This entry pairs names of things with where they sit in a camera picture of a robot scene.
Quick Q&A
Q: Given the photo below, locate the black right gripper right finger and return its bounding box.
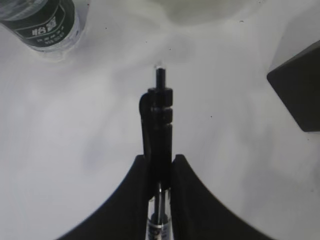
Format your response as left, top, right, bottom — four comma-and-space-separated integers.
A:
171, 154, 270, 240

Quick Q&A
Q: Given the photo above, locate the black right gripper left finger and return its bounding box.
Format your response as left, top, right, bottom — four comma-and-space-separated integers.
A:
60, 155, 149, 240

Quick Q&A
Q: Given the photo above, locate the black pen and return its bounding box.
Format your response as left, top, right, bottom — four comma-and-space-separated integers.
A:
139, 65, 173, 240

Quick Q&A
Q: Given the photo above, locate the clear water bottle green label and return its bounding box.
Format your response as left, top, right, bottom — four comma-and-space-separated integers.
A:
0, 0, 81, 53

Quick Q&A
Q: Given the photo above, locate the black square pen holder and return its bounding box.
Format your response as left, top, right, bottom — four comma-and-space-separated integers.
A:
266, 41, 320, 132

